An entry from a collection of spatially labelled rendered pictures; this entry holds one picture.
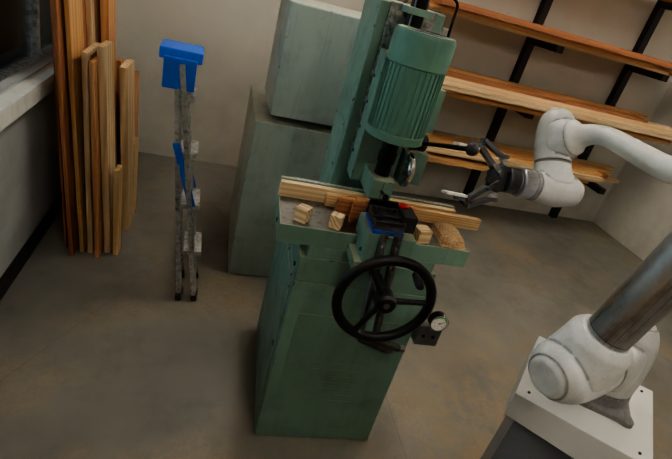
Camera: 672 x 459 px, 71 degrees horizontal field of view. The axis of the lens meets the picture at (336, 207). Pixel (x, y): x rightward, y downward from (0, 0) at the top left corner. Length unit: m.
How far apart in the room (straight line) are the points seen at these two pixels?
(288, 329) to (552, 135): 0.99
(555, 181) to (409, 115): 0.46
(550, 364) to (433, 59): 0.81
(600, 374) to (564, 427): 0.25
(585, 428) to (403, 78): 1.02
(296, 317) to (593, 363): 0.83
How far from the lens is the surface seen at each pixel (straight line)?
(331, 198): 1.47
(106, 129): 2.40
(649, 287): 1.17
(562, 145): 1.49
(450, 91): 3.47
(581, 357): 1.25
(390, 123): 1.35
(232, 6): 3.57
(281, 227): 1.33
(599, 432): 1.49
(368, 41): 1.54
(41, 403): 2.04
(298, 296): 1.47
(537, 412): 1.46
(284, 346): 1.61
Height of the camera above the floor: 1.54
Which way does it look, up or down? 26 degrees down
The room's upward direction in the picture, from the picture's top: 16 degrees clockwise
